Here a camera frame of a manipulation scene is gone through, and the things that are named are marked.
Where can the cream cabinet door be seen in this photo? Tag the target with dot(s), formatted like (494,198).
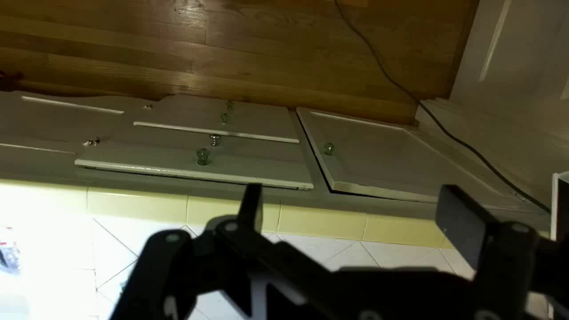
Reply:
(255,162)
(54,126)
(261,121)
(380,153)

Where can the green glass cabinet knob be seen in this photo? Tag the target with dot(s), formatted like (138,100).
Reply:
(204,155)
(225,118)
(328,148)

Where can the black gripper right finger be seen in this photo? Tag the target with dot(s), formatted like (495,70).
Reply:
(504,260)

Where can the red and white package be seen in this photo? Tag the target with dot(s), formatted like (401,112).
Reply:
(8,251)

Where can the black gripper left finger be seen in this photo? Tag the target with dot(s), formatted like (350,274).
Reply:
(161,267)

